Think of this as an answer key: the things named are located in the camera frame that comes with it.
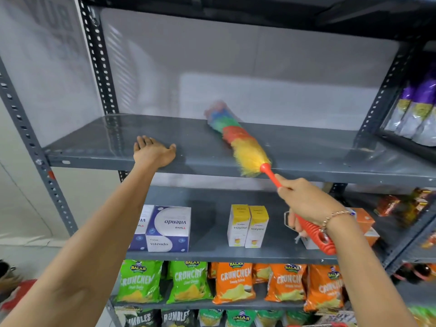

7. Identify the yellow white carton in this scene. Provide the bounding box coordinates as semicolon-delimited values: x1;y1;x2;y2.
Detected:
244;206;270;249
227;204;252;248

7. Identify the grey metal shelving rack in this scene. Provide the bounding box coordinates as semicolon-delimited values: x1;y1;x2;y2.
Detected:
0;0;436;327

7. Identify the person's right hand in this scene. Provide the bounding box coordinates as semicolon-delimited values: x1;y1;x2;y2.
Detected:
275;174;345;238

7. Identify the person's right forearm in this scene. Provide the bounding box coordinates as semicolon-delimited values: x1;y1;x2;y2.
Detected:
321;214;421;327

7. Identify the multicoloured duster with red handle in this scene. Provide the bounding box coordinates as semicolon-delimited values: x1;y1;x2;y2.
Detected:
204;100;338;256

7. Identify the purple white bag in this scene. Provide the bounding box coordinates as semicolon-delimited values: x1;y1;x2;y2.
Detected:
384;82;417;132
411;105;436;147
395;66;436;139

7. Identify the red plastic item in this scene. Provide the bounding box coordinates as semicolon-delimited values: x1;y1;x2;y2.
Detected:
0;279;37;312

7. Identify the orange white carton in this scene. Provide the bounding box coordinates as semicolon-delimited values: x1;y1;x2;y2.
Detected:
350;207;381;248

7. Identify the green chips packet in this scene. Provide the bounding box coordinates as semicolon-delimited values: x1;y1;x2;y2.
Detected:
166;261;214;304
115;260;164;304

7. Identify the dark bottle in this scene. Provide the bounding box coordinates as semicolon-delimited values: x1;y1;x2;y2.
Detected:
391;263;433;286

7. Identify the small green snack packet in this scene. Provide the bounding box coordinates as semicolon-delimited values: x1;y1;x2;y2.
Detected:
285;310;312;327
198;309;224;327
225;309;258;327
256;310;285;327

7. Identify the white paper shelf label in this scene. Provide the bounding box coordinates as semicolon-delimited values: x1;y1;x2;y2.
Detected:
316;310;357;326

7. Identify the large white purple box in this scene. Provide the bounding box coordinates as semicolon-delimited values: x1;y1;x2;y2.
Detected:
145;206;192;253
128;204;156;252

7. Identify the dark metal side rack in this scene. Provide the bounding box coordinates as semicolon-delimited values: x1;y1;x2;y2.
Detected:
354;40;436;305

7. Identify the brown red packet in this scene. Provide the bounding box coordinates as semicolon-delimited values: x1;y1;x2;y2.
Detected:
374;195;401;217

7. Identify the small white box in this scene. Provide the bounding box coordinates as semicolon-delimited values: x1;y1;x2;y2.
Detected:
295;231;321;251

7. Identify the dark snack packet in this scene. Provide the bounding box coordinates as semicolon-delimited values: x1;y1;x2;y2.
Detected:
161;309;195;327
115;306;161;327

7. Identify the orange chips packet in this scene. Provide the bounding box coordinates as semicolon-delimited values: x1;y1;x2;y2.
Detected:
303;264;345;314
252;263;273;284
265;263;308;303
212;262;257;305

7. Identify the person's left forearm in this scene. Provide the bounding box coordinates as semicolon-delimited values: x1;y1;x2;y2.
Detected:
0;163;161;327

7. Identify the beaded bracelet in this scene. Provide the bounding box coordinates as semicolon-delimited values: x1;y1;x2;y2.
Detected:
319;210;352;233

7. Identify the person's left hand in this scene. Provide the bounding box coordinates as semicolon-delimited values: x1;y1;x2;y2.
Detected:
133;135;177;169

